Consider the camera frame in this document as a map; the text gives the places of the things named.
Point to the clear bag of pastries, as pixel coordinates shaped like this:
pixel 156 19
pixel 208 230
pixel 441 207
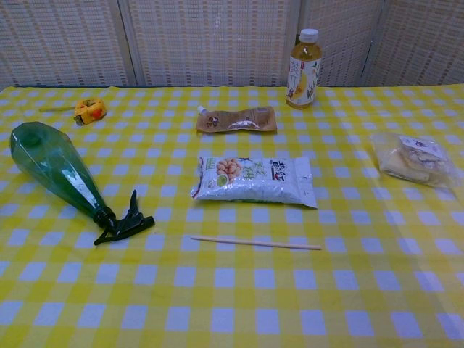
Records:
pixel 409 159

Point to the white peanut snack bag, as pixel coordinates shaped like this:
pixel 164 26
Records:
pixel 253 181

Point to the yellow tea bottle white cap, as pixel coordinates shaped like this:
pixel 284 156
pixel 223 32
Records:
pixel 302 79

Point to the woven beige folding screen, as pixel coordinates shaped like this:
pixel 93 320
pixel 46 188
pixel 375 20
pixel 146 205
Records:
pixel 217 36

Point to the brown spouted drink pouch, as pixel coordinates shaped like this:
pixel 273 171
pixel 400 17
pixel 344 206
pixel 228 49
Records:
pixel 235 121

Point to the yellow white checkered tablecloth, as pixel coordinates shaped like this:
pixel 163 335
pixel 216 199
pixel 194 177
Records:
pixel 232 290

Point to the single wooden chopstick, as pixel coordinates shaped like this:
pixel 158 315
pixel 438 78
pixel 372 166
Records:
pixel 253 243

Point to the green plastic spray bottle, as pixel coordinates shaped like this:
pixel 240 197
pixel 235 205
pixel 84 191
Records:
pixel 54 163

